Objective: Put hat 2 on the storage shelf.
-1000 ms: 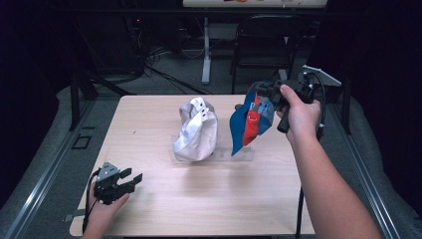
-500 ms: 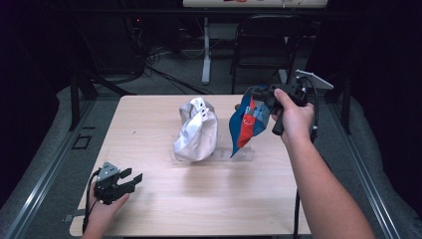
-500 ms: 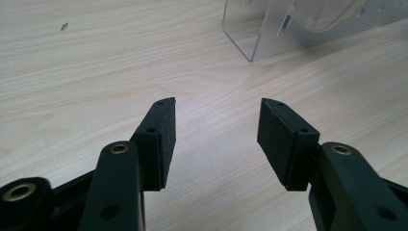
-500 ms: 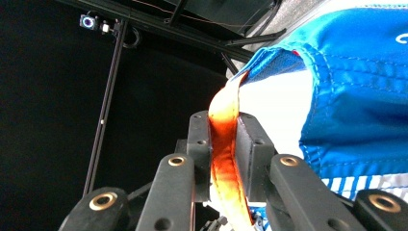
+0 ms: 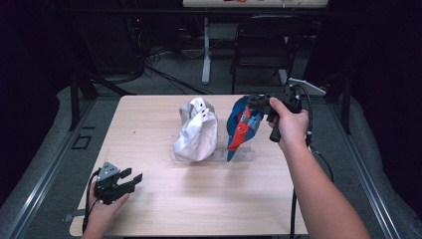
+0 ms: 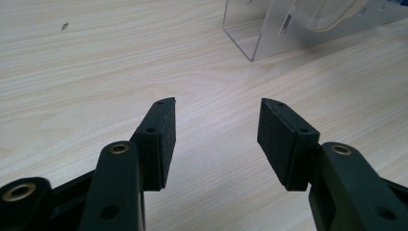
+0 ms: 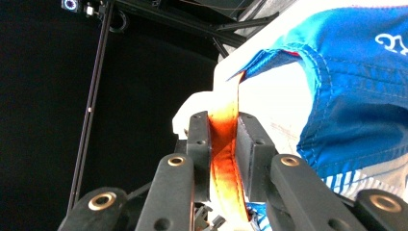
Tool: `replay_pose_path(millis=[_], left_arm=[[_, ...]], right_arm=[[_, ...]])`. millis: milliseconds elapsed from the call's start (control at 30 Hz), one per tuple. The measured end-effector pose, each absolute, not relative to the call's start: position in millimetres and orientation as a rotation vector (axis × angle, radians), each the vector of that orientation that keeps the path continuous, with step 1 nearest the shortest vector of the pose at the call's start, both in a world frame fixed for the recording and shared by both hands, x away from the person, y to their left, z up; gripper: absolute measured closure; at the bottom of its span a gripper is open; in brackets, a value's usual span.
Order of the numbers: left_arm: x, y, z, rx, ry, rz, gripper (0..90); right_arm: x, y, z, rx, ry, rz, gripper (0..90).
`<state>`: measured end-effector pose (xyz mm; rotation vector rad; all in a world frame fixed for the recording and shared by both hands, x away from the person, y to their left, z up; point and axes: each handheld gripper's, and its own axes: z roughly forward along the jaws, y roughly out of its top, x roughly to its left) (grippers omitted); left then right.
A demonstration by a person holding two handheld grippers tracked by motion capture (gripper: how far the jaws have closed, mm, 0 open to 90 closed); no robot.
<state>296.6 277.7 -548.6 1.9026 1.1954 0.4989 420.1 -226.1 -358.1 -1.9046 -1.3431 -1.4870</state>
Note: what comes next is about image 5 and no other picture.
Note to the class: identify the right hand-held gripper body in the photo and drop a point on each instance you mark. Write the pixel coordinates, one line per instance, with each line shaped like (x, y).
(292, 98)

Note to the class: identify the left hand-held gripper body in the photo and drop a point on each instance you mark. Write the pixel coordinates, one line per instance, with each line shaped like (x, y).
(107, 189)

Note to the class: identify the blue cap with orange panel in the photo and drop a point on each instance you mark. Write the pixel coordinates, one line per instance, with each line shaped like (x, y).
(242, 129)

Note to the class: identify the clear acrylic peg rack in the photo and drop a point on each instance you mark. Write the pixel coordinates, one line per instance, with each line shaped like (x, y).
(245, 154)

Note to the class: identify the white cap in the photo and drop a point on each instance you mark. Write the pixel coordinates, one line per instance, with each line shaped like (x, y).
(195, 136)

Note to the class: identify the person's left hand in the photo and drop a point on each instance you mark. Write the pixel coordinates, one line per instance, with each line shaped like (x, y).
(101, 217)

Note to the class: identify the person's right hand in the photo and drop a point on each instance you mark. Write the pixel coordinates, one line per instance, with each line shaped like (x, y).
(293, 127)

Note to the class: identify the white desk leg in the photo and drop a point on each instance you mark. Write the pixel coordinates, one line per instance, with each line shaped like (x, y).
(282, 77)
(206, 59)

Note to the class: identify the grey tape strip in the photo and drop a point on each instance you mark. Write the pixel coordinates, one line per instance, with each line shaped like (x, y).
(71, 217)

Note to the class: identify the black folding chair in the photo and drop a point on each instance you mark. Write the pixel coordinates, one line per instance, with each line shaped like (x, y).
(265, 49)

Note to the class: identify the black tape square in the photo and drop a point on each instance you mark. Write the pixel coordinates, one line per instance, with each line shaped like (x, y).
(82, 142)

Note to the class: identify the dark equipment with red light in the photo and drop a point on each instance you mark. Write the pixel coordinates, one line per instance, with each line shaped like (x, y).
(136, 36)

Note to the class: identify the black metal frame stand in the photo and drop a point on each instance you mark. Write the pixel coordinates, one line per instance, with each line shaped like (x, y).
(346, 106)
(74, 99)

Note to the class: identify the aluminium floor rail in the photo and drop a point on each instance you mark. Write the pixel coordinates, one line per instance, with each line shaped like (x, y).
(40, 186)
(365, 179)

